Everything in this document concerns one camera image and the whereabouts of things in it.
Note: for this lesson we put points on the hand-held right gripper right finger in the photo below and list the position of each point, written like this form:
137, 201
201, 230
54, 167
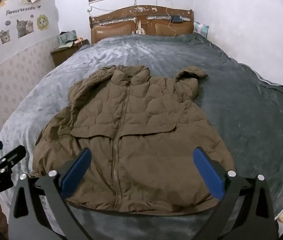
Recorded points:
207, 173

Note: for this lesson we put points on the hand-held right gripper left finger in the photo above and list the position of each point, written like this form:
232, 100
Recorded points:
77, 170

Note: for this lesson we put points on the brown puffer jacket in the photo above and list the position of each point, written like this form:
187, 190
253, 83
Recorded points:
141, 135

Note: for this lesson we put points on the grey plush blanket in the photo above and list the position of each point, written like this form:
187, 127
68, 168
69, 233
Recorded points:
244, 105

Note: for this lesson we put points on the wooden nightstand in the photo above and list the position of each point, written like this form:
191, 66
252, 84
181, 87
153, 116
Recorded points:
61, 53

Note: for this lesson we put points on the yellow flower cat sticker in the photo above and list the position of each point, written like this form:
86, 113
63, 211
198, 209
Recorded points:
42, 22

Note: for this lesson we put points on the wooden bed headboard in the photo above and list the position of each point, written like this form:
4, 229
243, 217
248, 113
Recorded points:
111, 30

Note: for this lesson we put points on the checked pillow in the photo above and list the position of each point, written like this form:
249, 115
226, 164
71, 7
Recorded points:
201, 28

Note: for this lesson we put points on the black device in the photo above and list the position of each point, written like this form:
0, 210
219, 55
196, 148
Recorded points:
176, 18

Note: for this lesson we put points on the tabby cat wall sticker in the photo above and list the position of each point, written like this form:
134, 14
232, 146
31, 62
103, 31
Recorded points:
5, 36

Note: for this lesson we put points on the grey cats wall sticker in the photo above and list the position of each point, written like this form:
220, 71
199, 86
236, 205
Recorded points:
24, 28

